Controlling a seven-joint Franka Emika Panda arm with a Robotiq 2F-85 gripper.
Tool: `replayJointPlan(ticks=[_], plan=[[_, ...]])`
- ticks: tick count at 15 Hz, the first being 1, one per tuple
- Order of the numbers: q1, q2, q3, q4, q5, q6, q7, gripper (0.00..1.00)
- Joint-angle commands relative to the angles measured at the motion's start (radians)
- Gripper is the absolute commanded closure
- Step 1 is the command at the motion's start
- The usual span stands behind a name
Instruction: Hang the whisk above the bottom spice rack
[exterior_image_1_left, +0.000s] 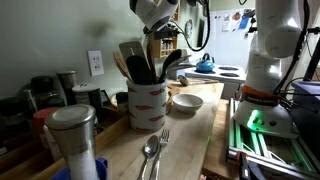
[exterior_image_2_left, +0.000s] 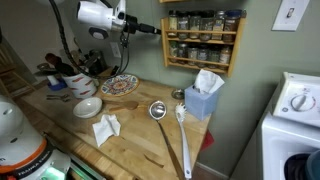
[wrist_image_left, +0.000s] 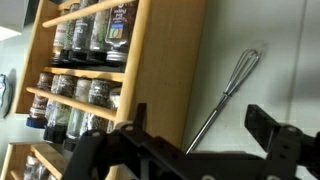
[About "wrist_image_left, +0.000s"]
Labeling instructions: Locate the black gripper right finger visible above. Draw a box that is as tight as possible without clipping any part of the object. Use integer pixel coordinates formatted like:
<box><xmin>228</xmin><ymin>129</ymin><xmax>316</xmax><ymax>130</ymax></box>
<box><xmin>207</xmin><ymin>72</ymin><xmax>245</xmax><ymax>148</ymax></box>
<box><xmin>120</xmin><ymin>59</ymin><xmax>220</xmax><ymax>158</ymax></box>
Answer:
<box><xmin>244</xmin><ymin>103</ymin><xmax>320</xmax><ymax>180</ymax></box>

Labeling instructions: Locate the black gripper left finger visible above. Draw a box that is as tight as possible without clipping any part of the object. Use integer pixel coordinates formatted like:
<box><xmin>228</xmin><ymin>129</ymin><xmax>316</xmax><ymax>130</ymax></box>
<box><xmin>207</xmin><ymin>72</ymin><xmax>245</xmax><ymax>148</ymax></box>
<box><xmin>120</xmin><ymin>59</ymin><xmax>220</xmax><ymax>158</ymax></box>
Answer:
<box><xmin>61</xmin><ymin>102</ymin><xmax>187</xmax><ymax>180</ymax></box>

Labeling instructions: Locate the metal wire whisk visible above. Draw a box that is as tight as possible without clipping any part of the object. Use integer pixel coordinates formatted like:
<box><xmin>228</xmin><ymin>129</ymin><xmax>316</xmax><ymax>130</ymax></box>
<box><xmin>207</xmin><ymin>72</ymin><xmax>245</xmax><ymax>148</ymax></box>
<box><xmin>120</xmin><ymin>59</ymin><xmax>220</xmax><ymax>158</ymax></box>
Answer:
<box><xmin>184</xmin><ymin>48</ymin><xmax>263</xmax><ymax>155</ymax></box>

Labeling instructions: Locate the wooden spice rack with jars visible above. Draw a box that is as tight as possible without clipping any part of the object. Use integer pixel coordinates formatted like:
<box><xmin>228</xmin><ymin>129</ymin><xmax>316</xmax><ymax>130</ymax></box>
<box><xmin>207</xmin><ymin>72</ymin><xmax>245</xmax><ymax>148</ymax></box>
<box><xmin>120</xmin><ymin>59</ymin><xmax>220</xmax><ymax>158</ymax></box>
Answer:
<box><xmin>0</xmin><ymin>142</ymin><xmax>70</xmax><ymax>180</ymax></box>

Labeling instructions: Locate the spice jar blue lid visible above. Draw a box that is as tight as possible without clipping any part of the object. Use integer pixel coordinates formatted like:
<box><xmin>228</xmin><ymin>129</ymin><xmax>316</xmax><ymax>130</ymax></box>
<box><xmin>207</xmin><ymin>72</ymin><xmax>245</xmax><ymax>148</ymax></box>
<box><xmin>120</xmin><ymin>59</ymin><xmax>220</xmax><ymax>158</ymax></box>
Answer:
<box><xmin>25</xmin><ymin>71</ymin><xmax>55</xmax><ymax>130</ymax></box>

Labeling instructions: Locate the wooden two-shelf spice rack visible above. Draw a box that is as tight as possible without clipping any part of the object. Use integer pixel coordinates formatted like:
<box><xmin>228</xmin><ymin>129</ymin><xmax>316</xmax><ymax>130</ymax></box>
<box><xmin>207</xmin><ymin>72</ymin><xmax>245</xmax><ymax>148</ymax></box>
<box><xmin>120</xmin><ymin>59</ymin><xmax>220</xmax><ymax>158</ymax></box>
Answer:
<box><xmin>12</xmin><ymin>0</ymin><xmax>208</xmax><ymax>149</ymax></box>

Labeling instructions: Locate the white laundry appliance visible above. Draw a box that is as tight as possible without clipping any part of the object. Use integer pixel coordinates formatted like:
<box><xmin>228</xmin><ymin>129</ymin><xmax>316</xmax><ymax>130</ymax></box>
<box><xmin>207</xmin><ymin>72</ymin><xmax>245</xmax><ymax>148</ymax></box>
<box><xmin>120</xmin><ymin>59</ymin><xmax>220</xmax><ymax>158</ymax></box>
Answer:
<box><xmin>0</xmin><ymin>0</ymin><xmax>31</xmax><ymax>42</ymax></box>

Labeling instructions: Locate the blue patterned wall hanging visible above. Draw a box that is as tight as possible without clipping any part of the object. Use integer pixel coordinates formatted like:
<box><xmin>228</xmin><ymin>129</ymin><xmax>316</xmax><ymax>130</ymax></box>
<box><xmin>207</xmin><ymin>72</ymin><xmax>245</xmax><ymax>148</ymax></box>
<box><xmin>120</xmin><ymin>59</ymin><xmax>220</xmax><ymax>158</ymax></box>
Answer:
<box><xmin>0</xmin><ymin>73</ymin><xmax>12</xmax><ymax>118</ymax></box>

